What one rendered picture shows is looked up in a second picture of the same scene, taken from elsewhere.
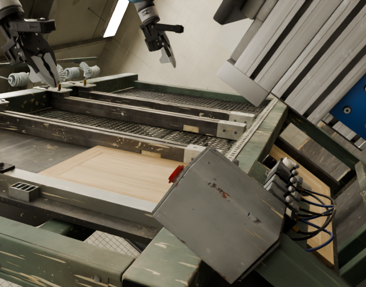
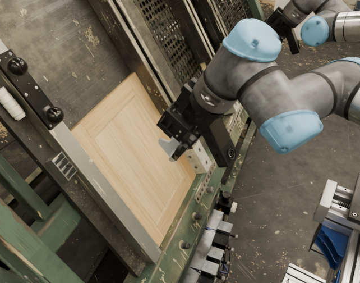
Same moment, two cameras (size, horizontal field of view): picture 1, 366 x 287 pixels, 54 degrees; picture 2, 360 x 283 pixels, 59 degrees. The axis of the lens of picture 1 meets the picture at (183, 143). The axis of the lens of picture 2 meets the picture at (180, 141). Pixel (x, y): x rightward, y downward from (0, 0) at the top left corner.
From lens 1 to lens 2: 1.03 m
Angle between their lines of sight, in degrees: 48
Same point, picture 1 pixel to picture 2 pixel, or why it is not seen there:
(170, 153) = not seen: hidden behind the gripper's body
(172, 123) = (198, 51)
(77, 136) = (124, 45)
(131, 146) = (160, 104)
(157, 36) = not seen: hidden behind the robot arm
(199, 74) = not seen: outside the picture
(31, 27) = (216, 153)
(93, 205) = (111, 216)
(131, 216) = (131, 241)
